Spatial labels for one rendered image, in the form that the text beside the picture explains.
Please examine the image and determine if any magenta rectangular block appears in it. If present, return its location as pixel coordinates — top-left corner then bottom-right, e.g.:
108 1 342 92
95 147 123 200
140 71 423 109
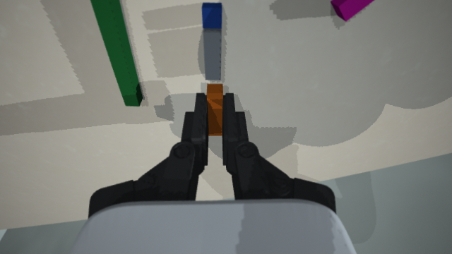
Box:
331 0 374 21

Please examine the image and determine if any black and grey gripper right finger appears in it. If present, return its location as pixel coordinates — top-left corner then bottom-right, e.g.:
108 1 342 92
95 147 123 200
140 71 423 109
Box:
222 93 336 213

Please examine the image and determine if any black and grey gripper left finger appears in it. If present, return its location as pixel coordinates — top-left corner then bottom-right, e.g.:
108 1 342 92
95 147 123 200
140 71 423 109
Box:
88 93 209 219

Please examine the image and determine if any green rod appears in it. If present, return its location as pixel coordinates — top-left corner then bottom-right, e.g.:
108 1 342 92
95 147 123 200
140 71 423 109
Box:
90 0 143 107

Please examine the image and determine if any grey rectangular block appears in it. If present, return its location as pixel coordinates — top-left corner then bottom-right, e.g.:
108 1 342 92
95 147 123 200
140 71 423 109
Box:
203 28 222 80

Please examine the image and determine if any orange-brown rectangular block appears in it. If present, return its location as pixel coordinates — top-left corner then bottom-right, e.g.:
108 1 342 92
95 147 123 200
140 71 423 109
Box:
207 84 223 136

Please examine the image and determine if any small blue cube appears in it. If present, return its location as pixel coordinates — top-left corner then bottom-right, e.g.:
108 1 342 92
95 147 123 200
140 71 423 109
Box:
202 3 222 29

